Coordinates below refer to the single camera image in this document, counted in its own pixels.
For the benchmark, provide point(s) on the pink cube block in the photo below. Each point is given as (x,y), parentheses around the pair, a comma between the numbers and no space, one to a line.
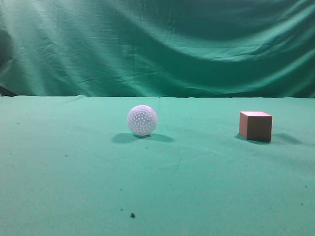
(255,125)

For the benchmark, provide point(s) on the white dimpled golf ball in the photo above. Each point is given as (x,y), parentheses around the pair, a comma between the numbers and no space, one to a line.
(142,120)

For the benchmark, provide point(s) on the green table cloth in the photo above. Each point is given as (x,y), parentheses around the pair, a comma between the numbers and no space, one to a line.
(70,166)

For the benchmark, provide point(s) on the green backdrop cloth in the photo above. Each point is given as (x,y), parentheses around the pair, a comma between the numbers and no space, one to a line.
(158,48)

